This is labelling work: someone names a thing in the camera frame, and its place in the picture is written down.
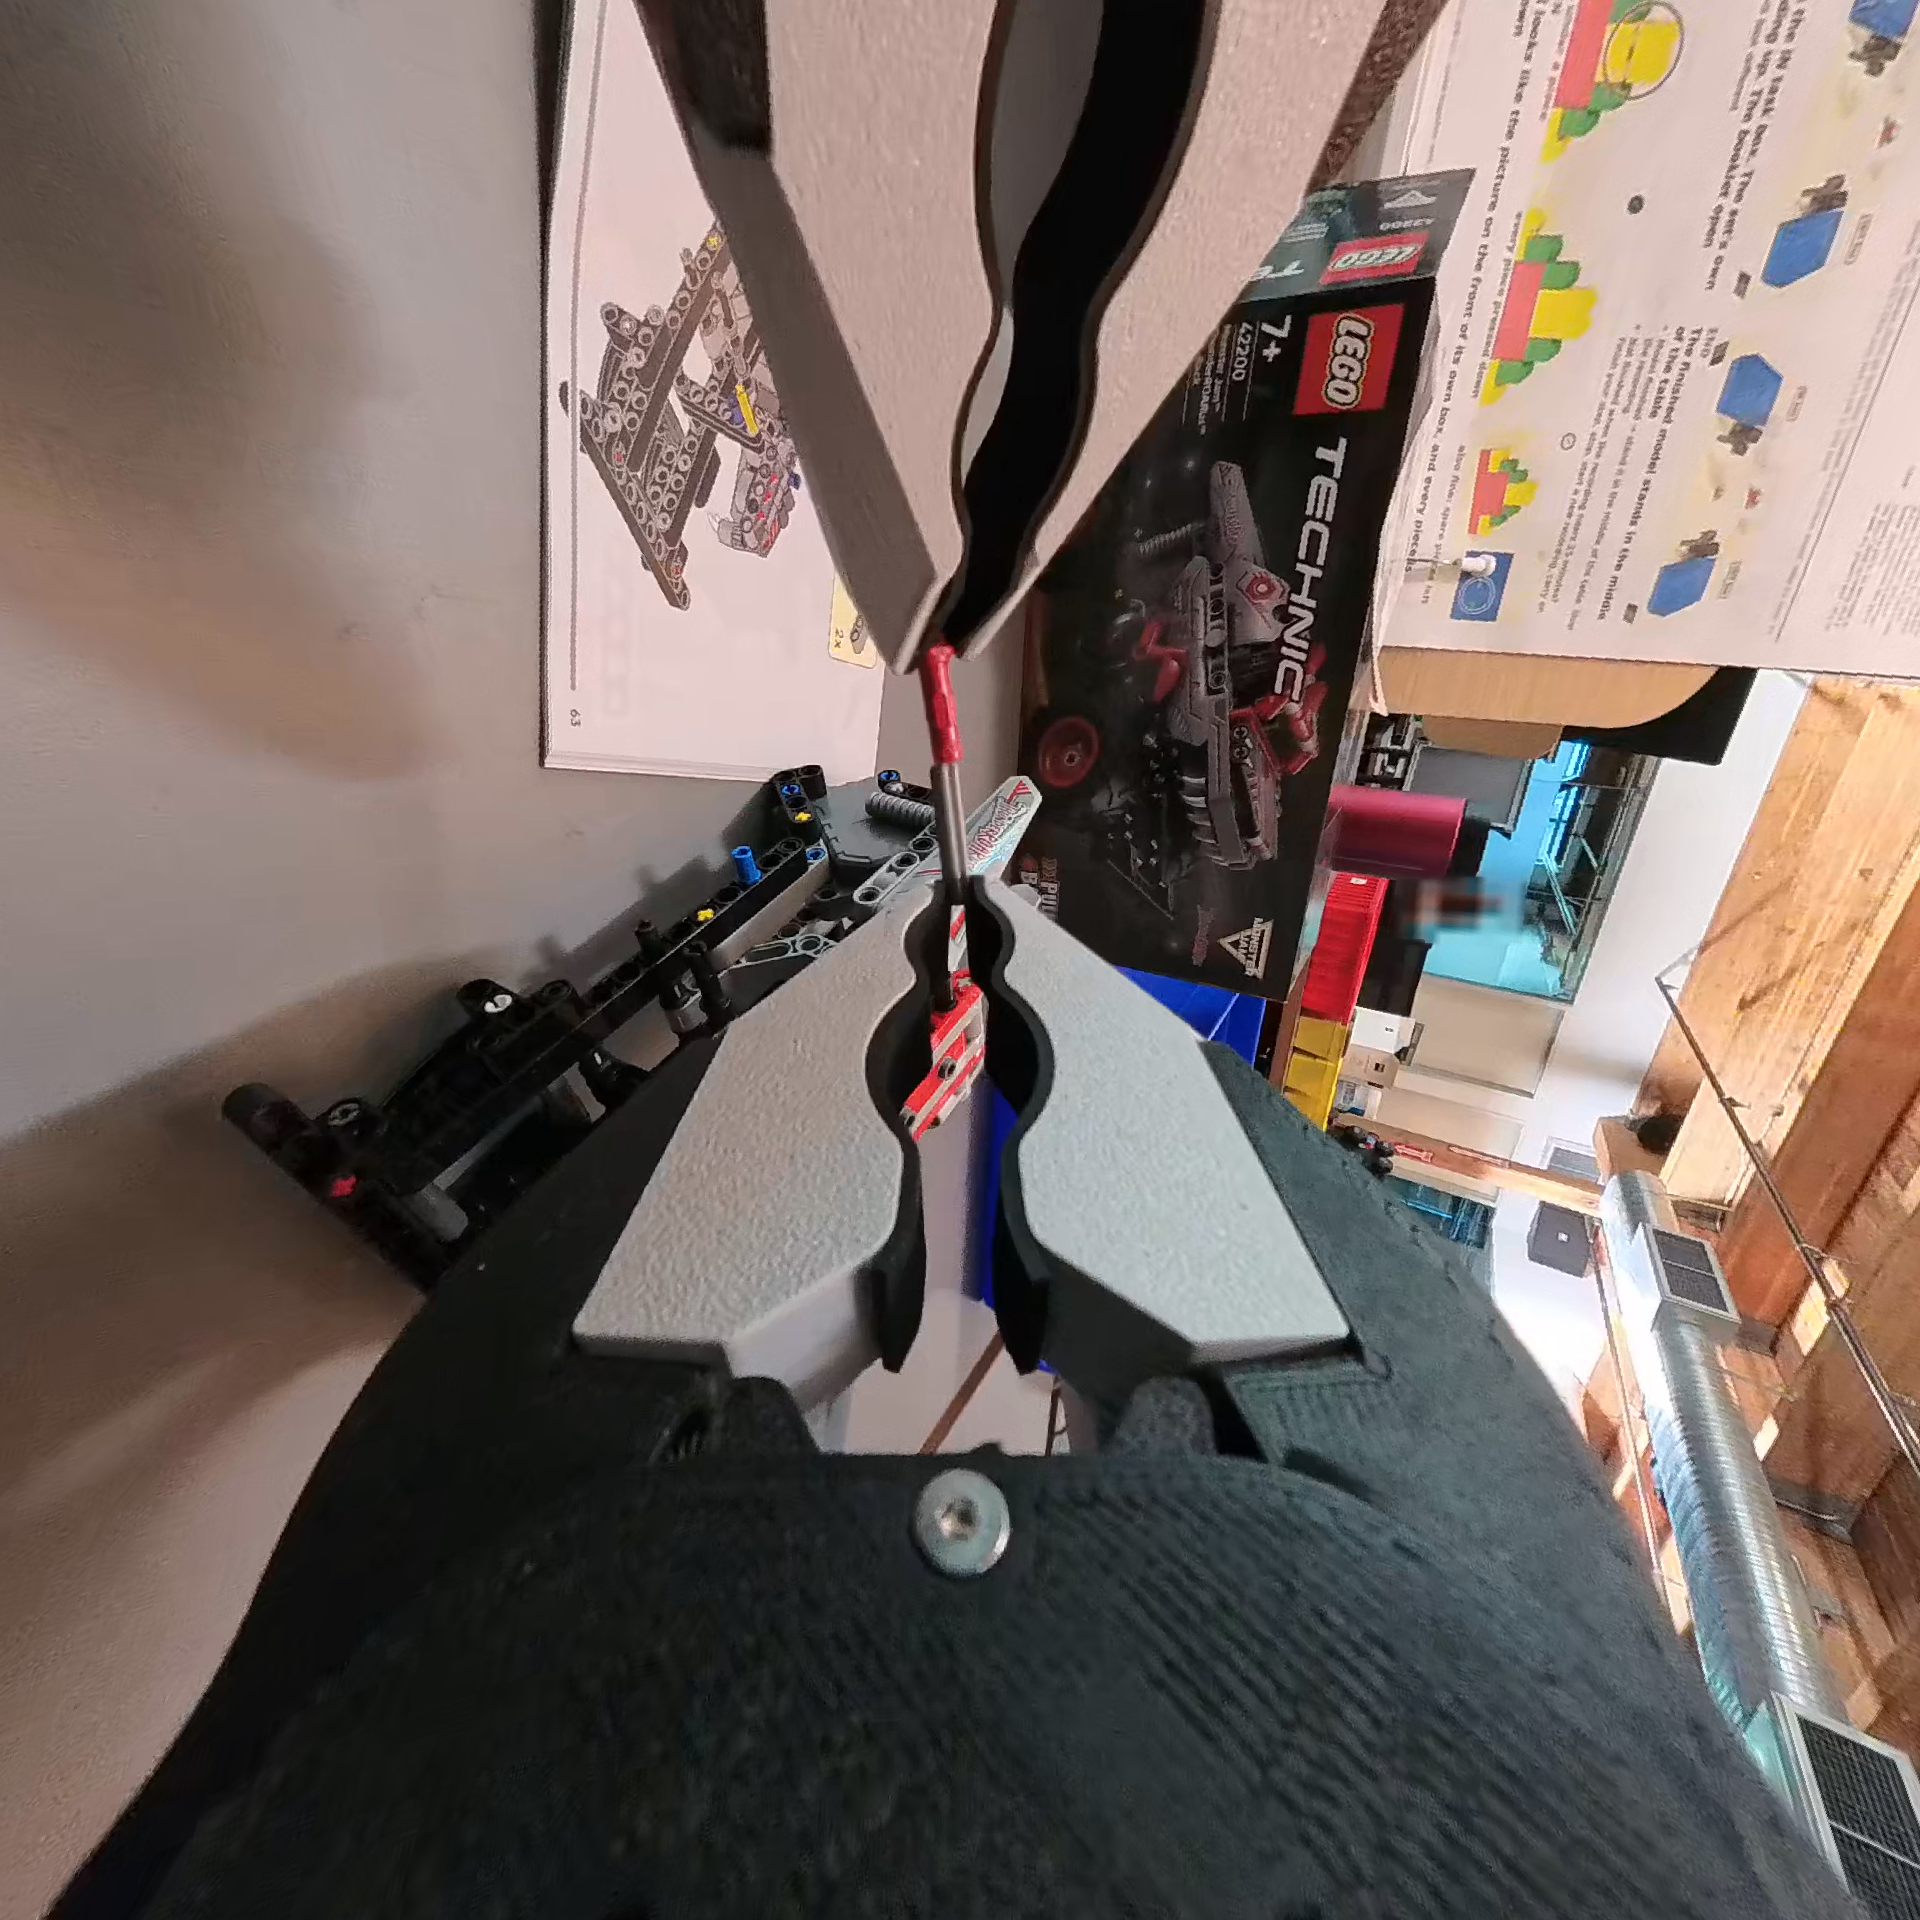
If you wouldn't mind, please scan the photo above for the long metal air duct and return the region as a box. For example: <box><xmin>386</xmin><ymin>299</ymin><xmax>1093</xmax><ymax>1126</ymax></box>
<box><xmin>1598</xmin><ymin>1170</ymin><xmax>1920</xmax><ymax>1907</ymax></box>

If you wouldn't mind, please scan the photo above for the grey toy axle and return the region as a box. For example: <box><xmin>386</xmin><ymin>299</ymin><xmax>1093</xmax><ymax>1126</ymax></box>
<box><xmin>937</xmin><ymin>758</ymin><xmax>976</xmax><ymax>1008</ymax></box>

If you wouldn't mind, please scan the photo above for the yellow storage bin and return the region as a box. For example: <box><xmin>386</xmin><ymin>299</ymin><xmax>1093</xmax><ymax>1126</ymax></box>
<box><xmin>1270</xmin><ymin>1012</ymin><xmax>1353</xmax><ymax>1128</ymax></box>

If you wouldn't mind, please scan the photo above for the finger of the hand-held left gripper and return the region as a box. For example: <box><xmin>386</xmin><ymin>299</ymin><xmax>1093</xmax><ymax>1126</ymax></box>
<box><xmin>948</xmin><ymin>0</ymin><xmax>1449</xmax><ymax>656</ymax></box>
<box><xmin>637</xmin><ymin>0</ymin><xmax>1097</xmax><ymax>673</ymax></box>

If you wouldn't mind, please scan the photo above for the black toy set box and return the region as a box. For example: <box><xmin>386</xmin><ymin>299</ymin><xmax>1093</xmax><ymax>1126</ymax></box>
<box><xmin>1018</xmin><ymin>168</ymin><xmax>1478</xmax><ymax>1004</ymax></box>

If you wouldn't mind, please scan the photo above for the red storage bin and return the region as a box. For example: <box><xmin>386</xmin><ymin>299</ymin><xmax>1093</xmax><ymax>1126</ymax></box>
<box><xmin>1293</xmin><ymin>872</ymin><xmax>1390</xmax><ymax>1022</ymax></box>

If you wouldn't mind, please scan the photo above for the black toy chassis model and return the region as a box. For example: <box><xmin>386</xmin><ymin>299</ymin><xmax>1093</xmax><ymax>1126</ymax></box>
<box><xmin>222</xmin><ymin>761</ymin><xmax>1048</xmax><ymax>1289</ymax></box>

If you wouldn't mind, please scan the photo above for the printed instruction sheet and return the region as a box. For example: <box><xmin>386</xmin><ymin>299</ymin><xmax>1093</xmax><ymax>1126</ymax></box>
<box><xmin>1371</xmin><ymin>0</ymin><xmax>1920</xmax><ymax>676</ymax></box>

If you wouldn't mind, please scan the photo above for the toy building instruction booklet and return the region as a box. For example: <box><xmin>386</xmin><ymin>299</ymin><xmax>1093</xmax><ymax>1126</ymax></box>
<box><xmin>537</xmin><ymin>0</ymin><xmax>904</xmax><ymax>782</ymax></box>

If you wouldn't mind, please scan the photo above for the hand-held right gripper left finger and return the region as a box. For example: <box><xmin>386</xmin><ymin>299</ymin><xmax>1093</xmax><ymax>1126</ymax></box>
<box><xmin>569</xmin><ymin>882</ymin><xmax>955</xmax><ymax>1420</ymax></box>

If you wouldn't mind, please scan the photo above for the blue plastic bin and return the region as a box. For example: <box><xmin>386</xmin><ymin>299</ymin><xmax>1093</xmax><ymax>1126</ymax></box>
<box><xmin>961</xmin><ymin>967</ymin><xmax>1268</xmax><ymax>1315</ymax></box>

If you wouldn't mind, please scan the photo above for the red white toy beam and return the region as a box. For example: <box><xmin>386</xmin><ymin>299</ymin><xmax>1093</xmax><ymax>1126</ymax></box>
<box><xmin>901</xmin><ymin>983</ymin><xmax>992</xmax><ymax>1146</ymax></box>

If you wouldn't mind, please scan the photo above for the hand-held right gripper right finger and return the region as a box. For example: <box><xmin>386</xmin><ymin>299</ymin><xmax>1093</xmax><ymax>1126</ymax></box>
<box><xmin>968</xmin><ymin>882</ymin><xmax>1349</xmax><ymax>1441</ymax></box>

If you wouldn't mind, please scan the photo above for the brown cardboard board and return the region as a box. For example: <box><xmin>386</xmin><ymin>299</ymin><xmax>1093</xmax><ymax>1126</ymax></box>
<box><xmin>1371</xmin><ymin>644</ymin><xmax>1757</xmax><ymax>759</ymax></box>

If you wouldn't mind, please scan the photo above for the maroon bottle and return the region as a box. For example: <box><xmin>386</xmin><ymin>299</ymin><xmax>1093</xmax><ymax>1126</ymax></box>
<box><xmin>1328</xmin><ymin>784</ymin><xmax>1473</xmax><ymax>884</ymax></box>

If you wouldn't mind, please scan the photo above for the grey desk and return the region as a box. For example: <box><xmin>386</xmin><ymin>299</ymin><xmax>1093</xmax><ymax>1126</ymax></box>
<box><xmin>0</xmin><ymin>0</ymin><xmax>1051</xmax><ymax>1519</ymax></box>

